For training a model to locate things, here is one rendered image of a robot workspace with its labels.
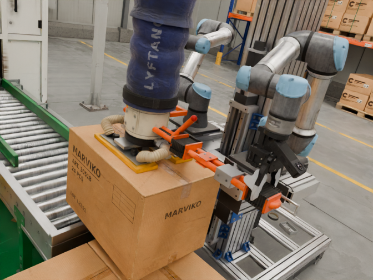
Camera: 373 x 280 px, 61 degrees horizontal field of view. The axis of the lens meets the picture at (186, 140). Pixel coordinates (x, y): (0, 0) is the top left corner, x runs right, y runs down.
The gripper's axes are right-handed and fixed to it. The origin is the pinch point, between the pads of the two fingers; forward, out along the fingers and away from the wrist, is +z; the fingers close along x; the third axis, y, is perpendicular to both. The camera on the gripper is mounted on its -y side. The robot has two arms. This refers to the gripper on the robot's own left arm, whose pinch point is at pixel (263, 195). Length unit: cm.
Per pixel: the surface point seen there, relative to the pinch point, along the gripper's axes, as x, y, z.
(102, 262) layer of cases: 16, 56, 66
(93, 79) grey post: -142, 374, 72
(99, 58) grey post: -146, 370, 40
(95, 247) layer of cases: 15, 66, 66
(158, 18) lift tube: 8, 52, -41
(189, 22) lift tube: -4, 49, -42
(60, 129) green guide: -17, 186, 58
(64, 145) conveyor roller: -15, 173, 65
